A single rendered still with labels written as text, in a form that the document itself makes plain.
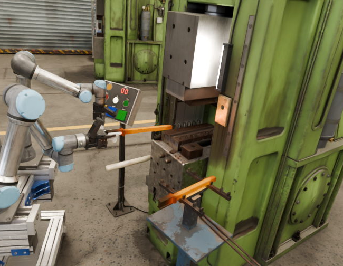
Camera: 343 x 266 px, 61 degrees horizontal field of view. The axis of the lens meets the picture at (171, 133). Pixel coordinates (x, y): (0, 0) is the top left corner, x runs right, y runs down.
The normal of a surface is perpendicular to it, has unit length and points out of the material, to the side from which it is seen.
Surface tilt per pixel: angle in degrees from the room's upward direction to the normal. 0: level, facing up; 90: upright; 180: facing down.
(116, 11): 89
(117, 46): 90
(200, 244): 0
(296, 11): 89
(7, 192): 97
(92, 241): 0
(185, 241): 0
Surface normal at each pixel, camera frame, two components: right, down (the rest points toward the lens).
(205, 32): 0.57, 0.39
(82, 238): 0.09, -0.90
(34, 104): 0.80, 0.21
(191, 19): -0.82, 0.17
